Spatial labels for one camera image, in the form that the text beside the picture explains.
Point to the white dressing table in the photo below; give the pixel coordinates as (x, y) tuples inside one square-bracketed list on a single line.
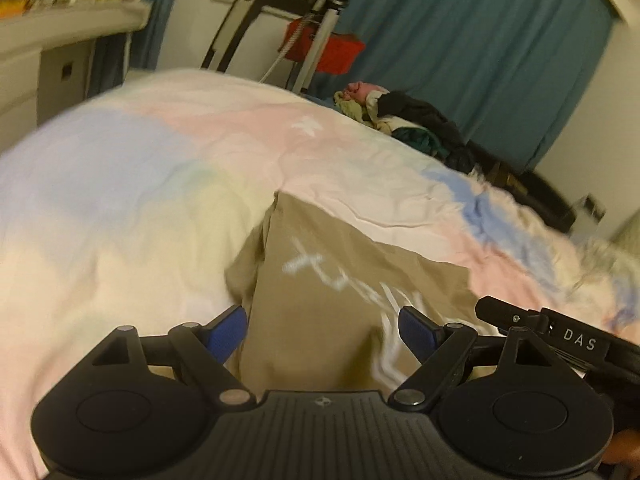
[(60, 45)]

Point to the black garment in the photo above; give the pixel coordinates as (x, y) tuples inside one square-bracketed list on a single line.
[(430, 120)]

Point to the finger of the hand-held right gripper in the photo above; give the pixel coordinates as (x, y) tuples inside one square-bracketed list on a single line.
[(575, 337), (505, 312)]

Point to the wall outlet with plug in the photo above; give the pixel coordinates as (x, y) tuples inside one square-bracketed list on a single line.
[(595, 206)]

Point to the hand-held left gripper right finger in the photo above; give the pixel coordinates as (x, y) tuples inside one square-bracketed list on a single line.
[(420, 332)]

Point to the green garment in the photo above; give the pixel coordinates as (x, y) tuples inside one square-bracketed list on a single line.
[(412, 140)]

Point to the white folded frame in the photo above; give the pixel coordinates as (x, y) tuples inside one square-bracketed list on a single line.
[(235, 30)]

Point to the pastel bed duvet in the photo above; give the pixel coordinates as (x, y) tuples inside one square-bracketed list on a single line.
[(125, 200)]

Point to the person's right forearm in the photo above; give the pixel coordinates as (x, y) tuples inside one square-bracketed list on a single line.
[(627, 457)]

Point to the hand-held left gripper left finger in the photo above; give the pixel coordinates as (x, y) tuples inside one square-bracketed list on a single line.
[(227, 335)]

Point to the red bag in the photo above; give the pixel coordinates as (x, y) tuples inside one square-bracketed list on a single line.
[(340, 52)]

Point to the wide blue curtain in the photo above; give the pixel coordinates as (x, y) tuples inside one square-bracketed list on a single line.
[(470, 50)]

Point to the tan t-shirt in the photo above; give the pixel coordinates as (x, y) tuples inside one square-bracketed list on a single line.
[(320, 320)]

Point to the pink garment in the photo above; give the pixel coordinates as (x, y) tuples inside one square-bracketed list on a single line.
[(361, 92)]

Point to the garment steamer stand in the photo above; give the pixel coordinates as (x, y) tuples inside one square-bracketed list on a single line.
[(320, 35)]

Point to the black armchair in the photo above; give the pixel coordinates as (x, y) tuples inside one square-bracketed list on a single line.
[(535, 192)]

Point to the narrow blue curtain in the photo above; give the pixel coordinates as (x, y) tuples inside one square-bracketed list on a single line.
[(145, 35)]

